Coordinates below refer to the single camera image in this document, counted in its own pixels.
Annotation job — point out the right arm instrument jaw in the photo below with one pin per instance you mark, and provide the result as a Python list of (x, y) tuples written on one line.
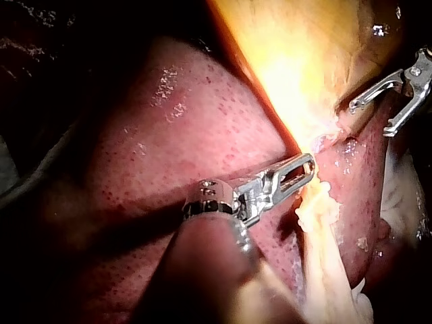
[(406, 113), (378, 87)]

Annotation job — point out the gallbladder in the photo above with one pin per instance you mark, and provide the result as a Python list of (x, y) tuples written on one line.
[(297, 60)]

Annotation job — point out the right arm instrument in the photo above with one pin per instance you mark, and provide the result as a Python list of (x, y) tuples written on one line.
[(420, 72)]

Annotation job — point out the dark red liver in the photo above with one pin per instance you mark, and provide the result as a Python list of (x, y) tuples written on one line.
[(189, 135)]

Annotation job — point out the left arm instrument jaw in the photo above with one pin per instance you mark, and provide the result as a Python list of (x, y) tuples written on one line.
[(287, 166), (290, 192)]

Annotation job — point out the dark left arm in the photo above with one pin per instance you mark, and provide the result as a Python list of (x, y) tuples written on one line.
[(195, 270)]

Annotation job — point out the pale fatty tissue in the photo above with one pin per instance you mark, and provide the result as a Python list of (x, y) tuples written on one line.
[(398, 195), (329, 266)]

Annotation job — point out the left arm instrument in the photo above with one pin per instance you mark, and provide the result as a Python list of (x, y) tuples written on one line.
[(212, 199)]

